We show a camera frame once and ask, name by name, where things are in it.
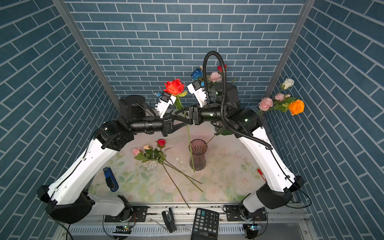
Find black calculator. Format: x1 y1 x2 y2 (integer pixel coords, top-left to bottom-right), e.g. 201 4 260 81
191 208 220 240

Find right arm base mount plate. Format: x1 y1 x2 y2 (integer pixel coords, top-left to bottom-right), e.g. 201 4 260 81
222 205 268 222

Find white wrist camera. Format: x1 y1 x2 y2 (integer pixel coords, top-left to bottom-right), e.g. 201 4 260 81
155 91 177 119
187 80 208 108

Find white rose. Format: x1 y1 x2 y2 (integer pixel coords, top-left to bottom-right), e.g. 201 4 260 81
207 125 233 144
281 78 295 91

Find red white marker pen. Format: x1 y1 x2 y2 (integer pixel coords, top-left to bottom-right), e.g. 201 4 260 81
257 169 267 182

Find blue stapler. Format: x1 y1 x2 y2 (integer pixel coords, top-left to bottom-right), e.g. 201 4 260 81
103 167 119 192

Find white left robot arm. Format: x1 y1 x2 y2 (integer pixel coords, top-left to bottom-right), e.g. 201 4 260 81
37 93 190 224

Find aluminium front rail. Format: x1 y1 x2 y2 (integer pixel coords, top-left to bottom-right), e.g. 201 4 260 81
59 201 310 224

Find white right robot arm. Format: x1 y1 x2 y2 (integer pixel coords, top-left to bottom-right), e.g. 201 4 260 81
188 81 304 220

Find large pink rose spray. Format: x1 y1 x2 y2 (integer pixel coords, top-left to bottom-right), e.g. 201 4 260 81
208 72 223 90

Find red rose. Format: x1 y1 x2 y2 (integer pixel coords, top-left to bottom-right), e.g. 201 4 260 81
164 79 196 173

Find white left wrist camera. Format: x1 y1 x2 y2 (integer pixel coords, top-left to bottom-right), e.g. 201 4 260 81
155 91 177 119

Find small red rose stem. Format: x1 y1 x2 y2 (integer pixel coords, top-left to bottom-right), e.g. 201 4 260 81
217 65 227 72

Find pink rose stem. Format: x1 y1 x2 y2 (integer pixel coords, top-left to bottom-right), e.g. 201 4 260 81
257 93 291 115

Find bunch of roses on table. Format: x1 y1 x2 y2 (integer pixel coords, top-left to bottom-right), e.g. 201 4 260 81
132 139 203 209

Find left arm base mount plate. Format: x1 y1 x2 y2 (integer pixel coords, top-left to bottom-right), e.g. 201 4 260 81
104 206 148 223

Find orange rose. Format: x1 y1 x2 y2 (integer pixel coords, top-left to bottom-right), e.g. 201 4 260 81
277 98 305 116

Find blue rose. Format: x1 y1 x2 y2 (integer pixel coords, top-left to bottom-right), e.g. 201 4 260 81
191 68 203 80

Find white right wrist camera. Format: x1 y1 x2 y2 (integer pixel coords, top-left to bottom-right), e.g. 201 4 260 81
187 80 208 108

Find black stapler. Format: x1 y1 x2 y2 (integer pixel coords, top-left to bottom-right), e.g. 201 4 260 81
162 208 177 233

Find dark smoky glass vase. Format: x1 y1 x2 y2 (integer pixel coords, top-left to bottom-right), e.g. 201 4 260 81
189 139 208 171

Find black corrugated cable conduit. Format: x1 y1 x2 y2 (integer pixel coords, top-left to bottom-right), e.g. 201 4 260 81
202 50 274 150

